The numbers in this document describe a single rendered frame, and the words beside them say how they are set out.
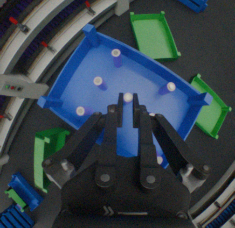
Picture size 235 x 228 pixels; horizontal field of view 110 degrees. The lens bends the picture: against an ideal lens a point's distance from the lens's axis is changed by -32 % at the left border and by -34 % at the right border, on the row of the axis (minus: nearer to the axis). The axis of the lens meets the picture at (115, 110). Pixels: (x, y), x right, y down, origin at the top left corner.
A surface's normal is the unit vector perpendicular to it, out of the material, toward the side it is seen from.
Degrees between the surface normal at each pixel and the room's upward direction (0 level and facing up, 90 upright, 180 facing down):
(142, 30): 0
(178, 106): 0
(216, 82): 0
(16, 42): 20
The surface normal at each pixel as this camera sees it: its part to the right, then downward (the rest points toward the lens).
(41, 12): 0.17, 0.24
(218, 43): -0.08, 0.01
